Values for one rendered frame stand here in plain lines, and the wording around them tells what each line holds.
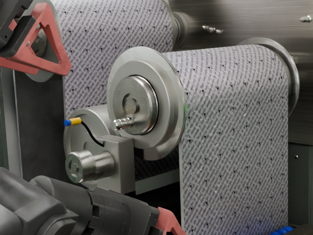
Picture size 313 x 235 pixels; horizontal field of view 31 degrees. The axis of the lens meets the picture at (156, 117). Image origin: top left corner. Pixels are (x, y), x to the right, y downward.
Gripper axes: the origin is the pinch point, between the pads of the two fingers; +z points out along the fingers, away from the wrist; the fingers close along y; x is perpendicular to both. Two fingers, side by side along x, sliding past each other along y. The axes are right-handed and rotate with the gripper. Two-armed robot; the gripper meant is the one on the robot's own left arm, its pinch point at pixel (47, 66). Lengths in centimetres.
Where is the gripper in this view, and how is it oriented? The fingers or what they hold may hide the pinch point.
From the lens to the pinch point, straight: 64.9
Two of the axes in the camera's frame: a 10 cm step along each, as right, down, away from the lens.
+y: 7.0, 0.8, -7.1
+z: 5.8, 5.2, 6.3
